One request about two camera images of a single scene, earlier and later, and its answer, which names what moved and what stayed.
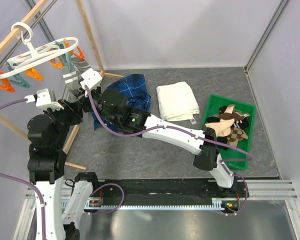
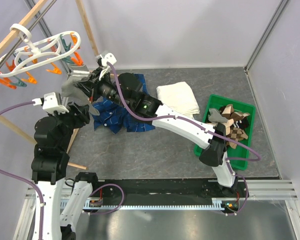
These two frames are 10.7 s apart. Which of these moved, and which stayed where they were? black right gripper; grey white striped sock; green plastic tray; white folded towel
Moved: black right gripper; grey white striped sock
Stayed: green plastic tray; white folded towel
